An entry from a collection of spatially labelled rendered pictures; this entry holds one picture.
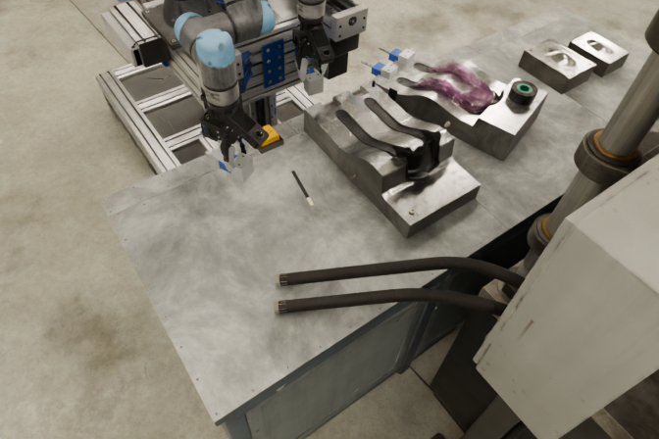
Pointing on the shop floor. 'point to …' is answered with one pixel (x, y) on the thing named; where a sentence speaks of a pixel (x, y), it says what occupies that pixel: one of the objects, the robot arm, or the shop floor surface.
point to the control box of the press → (579, 317)
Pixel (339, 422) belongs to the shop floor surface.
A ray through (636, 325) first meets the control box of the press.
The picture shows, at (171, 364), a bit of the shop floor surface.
